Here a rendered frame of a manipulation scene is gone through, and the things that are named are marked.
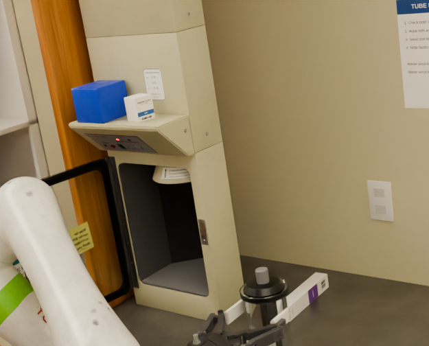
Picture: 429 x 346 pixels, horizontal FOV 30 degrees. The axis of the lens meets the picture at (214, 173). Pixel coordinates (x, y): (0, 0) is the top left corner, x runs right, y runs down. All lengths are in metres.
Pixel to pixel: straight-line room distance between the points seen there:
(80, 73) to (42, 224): 0.82
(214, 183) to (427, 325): 0.63
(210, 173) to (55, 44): 0.53
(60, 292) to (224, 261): 0.84
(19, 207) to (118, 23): 0.71
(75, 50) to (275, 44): 0.55
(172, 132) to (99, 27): 0.37
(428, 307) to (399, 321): 0.10
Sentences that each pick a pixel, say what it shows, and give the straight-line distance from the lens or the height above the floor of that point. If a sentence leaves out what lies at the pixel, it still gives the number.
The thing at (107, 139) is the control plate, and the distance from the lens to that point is 2.10.
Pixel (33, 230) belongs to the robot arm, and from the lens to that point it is 1.48.
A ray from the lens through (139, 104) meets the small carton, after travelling 1.98.
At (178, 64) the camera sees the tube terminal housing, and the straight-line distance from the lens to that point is 1.96.
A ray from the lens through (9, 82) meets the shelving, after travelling 3.21.
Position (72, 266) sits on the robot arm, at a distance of 1.41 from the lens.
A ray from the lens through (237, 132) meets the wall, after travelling 2.47.
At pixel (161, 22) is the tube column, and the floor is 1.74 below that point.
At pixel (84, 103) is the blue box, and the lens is 2.07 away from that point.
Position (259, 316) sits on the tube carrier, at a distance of 1.78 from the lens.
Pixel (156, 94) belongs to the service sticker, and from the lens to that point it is 2.04.
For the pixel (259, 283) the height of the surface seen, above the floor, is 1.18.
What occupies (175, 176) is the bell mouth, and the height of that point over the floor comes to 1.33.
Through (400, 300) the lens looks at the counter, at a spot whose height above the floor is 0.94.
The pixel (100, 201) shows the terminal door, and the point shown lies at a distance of 2.22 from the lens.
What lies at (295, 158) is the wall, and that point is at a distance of 2.37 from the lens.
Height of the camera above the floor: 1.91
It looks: 16 degrees down
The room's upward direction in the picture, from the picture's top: 9 degrees counter-clockwise
